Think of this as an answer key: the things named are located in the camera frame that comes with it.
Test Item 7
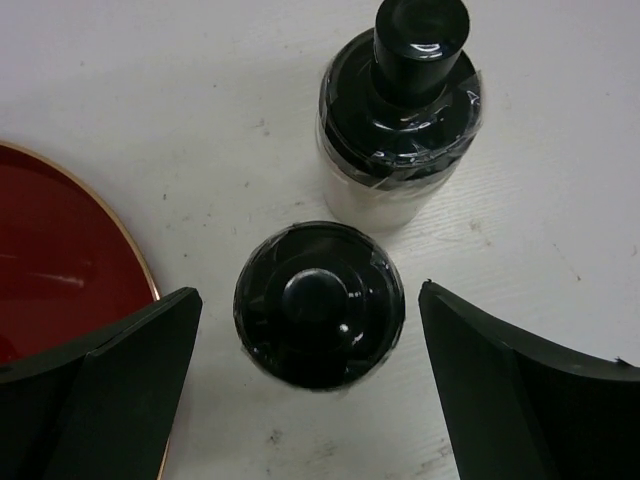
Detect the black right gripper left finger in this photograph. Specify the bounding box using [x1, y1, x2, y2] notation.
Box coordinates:
[1, 287, 203, 479]

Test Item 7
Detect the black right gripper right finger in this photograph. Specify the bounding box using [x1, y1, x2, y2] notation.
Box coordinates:
[419, 281, 639, 479]

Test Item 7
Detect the black cap grinder bottle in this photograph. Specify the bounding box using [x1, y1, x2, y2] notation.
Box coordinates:
[317, 1, 483, 232]
[233, 221, 406, 392]

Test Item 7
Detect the red round tray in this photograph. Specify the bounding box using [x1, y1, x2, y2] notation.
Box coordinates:
[0, 141, 171, 480]

